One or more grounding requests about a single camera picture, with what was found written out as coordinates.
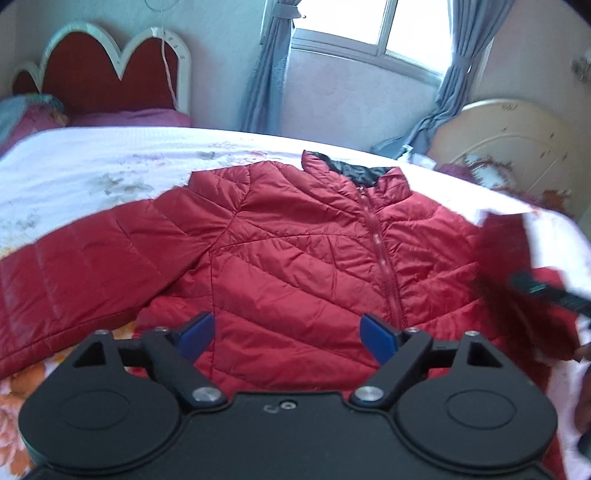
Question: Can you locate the cream round headboard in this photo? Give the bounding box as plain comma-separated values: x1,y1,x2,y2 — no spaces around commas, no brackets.
428,99,589,219

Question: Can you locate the left blue curtain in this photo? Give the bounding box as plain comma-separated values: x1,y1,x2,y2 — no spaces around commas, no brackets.
240,0,301,136

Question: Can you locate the window with white frame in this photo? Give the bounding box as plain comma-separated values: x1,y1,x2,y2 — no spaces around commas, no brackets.
294,0,453,85

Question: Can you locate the red puffer jacket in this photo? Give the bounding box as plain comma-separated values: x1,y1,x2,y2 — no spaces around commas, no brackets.
1,152,579,392

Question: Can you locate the red crown-shaped headboard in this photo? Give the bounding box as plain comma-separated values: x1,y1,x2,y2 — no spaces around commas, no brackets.
10,21,191,115

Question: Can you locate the white hanging cable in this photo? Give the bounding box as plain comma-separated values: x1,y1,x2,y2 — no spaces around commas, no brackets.
158,27,180,110

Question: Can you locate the magenta blanket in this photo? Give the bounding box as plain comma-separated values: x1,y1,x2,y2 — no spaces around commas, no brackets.
0,94,69,155

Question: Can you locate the blue curtain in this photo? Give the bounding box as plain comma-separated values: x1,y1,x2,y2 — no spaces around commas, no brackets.
370,0,514,159
240,0,301,136

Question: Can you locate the purple pillow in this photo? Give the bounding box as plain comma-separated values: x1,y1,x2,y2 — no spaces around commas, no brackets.
70,108,192,127

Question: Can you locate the right blue curtain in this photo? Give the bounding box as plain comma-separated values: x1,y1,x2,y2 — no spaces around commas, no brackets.
370,0,514,159

